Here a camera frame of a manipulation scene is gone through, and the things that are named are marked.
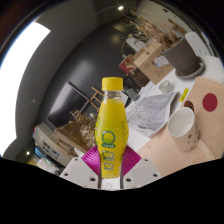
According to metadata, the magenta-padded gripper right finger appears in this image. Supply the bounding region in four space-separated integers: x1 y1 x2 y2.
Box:
119 145 162 190

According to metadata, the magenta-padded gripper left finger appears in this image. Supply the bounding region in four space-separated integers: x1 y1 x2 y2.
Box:
59 144 103 190

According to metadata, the yellow drink bottle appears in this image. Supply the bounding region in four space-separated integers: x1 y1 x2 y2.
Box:
94 76 130 181

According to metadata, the grey printed newspaper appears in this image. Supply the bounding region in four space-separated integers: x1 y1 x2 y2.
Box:
124 91 181 138

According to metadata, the grey spray bottle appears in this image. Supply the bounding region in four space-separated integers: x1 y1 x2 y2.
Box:
125 87 141 103

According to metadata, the wooden easel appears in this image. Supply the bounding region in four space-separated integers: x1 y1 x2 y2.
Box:
69 86 104 121

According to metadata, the beige fabric table mat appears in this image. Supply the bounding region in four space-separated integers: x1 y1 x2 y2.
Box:
136 76 224 178

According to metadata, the yellow marker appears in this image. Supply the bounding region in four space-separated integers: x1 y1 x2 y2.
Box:
179 87 190 103

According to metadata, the flat round red coaster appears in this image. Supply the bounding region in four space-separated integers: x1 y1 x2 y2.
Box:
202 92 219 113

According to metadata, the cardboard box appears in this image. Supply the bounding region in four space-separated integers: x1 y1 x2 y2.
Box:
133 41 174 86

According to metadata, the red box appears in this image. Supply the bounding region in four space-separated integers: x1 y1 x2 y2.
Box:
118 53 138 75

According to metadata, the long ceiling light strip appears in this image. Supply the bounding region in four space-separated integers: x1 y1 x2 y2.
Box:
0 21 51 158

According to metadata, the grey plant saucer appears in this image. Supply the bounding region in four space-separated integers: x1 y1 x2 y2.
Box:
174 55 206 81

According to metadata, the dried plant in grey pot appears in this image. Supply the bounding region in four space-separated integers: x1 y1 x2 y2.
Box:
123 9 201 76

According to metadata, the white plastic chair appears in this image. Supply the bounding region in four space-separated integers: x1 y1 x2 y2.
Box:
184 31 209 56

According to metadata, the black wall screen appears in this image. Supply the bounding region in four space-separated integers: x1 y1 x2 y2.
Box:
47 82 89 128

